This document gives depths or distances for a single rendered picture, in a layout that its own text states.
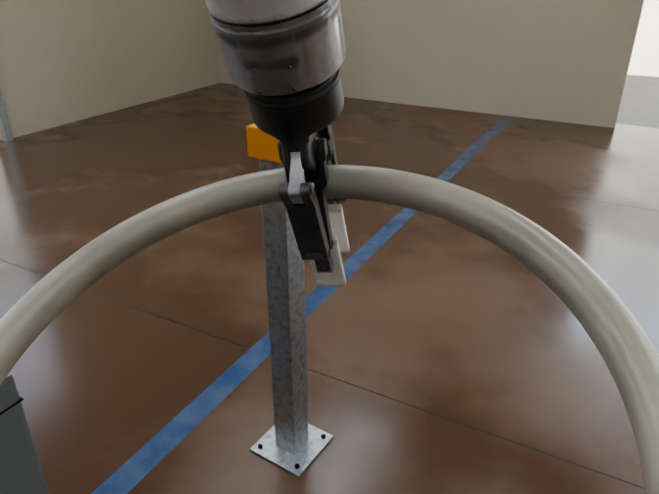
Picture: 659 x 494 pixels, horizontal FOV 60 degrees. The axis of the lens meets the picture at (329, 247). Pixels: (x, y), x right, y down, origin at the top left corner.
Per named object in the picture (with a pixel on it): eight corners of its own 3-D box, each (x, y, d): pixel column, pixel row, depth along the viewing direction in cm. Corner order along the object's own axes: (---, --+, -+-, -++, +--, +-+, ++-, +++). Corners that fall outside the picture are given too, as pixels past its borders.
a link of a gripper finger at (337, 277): (336, 235, 53) (335, 241, 53) (346, 281, 59) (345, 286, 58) (306, 236, 54) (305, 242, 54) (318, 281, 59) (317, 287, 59)
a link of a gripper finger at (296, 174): (313, 120, 45) (301, 149, 41) (322, 176, 48) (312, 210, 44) (284, 121, 46) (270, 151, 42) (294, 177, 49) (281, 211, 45)
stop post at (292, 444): (333, 437, 191) (334, 118, 142) (298, 477, 176) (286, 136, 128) (286, 415, 201) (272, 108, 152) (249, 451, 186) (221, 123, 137)
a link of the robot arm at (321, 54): (191, 33, 36) (219, 111, 41) (330, 21, 35) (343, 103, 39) (224, -27, 42) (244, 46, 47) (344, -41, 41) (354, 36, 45)
